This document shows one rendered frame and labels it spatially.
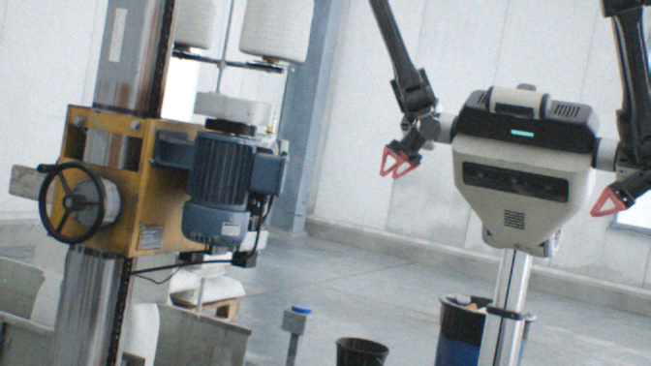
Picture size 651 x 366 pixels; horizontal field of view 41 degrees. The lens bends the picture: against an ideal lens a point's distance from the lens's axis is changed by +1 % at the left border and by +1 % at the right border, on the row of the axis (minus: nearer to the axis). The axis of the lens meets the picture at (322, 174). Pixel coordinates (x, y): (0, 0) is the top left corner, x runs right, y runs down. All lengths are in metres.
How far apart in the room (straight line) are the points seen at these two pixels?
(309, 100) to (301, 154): 0.68
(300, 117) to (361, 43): 1.20
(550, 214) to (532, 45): 7.94
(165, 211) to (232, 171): 0.22
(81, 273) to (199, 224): 0.31
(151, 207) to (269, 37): 0.48
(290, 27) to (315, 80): 8.87
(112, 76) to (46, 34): 5.54
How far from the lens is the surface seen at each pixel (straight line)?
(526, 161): 2.43
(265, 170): 1.95
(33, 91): 7.52
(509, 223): 2.58
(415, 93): 2.33
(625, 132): 2.25
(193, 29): 2.21
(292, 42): 2.07
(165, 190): 2.06
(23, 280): 3.25
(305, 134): 10.93
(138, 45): 2.01
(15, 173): 2.83
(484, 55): 10.50
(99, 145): 2.05
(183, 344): 2.86
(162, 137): 2.00
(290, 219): 11.00
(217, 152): 1.94
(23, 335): 2.54
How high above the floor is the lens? 1.38
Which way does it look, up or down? 3 degrees down
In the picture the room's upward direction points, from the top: 10 degrees clockwise
